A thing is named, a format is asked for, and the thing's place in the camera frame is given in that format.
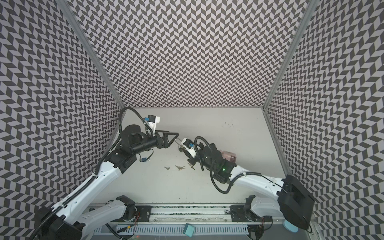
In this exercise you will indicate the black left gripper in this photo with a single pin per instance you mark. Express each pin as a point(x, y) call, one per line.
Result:
point(166, 143)

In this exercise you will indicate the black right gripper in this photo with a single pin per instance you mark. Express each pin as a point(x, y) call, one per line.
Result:
point(190, 155)

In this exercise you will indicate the long shackle brass padlock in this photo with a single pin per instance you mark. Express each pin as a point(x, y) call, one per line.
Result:
point(179, 144)

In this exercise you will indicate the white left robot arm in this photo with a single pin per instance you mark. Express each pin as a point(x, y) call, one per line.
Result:
point(66, 220)

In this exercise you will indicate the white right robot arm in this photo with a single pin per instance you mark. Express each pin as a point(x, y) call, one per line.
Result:
point(276, 197)

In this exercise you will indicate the pink pencil sharpener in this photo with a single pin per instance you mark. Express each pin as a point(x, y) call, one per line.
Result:
point(229, 156)

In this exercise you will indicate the teal square block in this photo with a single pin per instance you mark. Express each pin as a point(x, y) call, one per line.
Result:
point(189, 230)

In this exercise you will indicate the light blue oval object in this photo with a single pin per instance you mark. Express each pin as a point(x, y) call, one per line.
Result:
point(290, 227)

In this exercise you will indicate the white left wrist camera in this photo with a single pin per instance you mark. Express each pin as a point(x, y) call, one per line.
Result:
point(152, 121)

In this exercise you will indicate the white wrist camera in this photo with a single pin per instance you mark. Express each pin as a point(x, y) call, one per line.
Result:
point(188, 148)
point(152, 121)

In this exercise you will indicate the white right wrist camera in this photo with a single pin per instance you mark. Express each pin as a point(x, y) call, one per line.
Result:
point(188, 148)

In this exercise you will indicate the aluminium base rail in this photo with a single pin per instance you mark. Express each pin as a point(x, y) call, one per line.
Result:
point(196, 213)

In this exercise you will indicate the aluminium left corner post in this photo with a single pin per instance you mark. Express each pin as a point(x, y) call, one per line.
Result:
point(72, 20)

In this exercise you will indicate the aluminium corner post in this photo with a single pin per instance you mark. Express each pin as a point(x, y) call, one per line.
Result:
point(310, 10)
point(72, 20)

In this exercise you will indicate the aluminium right corner post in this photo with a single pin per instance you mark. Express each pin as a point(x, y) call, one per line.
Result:
point(310, 10)

